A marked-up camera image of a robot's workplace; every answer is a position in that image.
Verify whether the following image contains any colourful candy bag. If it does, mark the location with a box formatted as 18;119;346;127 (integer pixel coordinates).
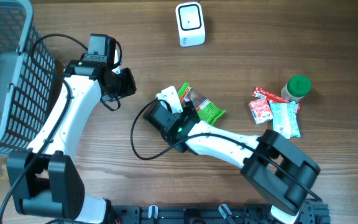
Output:
178;83;226;125

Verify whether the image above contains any small red candy packet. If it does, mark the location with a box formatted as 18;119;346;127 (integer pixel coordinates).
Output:
249;98;273;124

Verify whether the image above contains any red snack packet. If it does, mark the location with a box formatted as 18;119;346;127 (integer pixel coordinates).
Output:
249;87;300;114

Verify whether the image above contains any teal snack pouch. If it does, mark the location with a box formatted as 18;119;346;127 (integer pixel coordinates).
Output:
269;100;301;139

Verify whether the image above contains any green lid sauce jar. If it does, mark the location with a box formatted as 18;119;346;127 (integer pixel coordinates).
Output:
281;75;312;103

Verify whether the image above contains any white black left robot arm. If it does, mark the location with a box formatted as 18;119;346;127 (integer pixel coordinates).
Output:
7;60;136;223

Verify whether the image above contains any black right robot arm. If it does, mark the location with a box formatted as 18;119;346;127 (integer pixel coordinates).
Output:
141;99;321;223

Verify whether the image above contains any white barcode scanner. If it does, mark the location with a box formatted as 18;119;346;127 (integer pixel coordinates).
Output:
175;1;206;47

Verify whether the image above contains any dark grey plastic basket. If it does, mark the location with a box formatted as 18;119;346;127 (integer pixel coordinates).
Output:
0;1;56;157

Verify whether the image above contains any black right camera cable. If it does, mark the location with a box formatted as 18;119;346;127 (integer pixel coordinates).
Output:
130;98;323;203

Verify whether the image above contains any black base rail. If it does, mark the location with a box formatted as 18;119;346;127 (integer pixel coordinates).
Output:
53;203;331;224

